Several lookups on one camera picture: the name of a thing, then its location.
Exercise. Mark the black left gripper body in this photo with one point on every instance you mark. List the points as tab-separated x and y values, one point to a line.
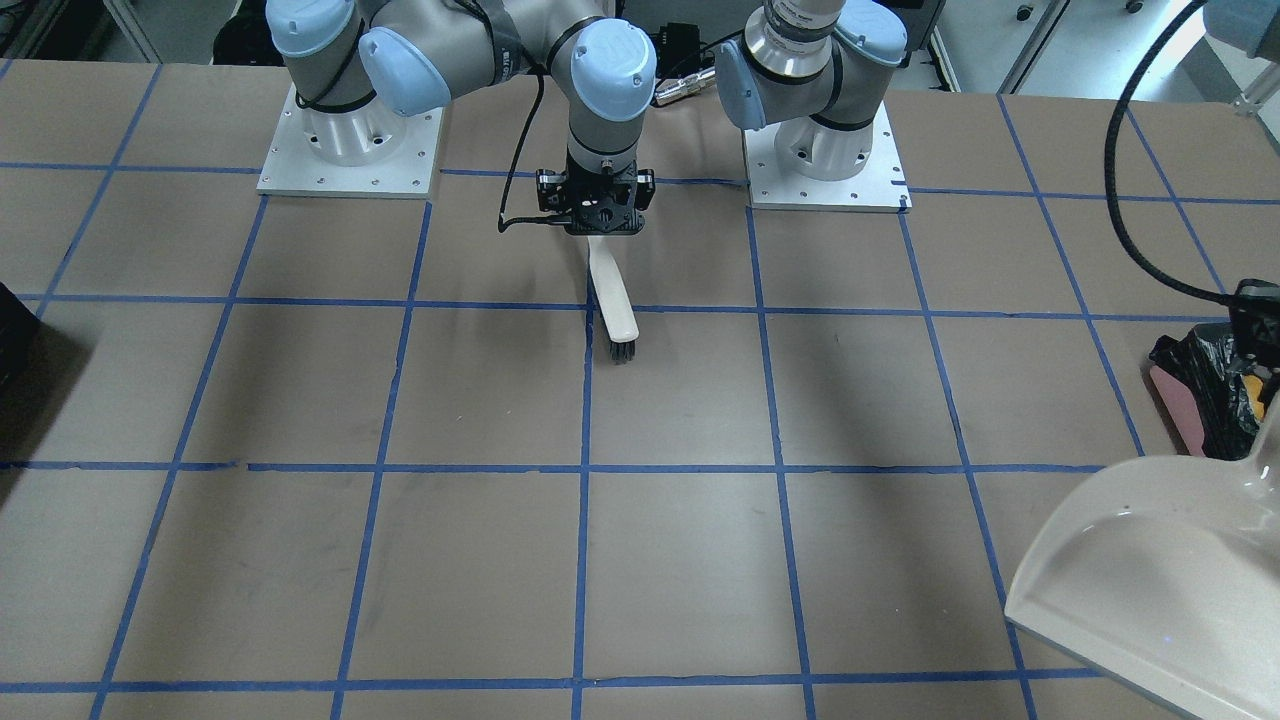
1262	322

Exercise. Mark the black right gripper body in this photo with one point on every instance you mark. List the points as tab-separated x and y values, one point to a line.
547	186

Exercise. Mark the white hand brush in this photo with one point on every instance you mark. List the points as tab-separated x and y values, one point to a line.
614	303

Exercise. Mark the white plastic dustpan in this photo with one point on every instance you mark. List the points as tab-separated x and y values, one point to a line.
1163	572

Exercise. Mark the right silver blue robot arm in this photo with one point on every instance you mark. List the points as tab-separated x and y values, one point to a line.
362	70

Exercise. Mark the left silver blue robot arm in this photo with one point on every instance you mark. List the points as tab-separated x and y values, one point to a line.
831	61

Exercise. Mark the pink bin with black bag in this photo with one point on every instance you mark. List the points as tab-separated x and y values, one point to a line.
1216	404

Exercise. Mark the black box edge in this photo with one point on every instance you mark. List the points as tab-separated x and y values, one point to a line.
19	328

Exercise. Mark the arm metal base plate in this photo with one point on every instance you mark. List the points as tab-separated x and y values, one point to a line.
369	152
799	165

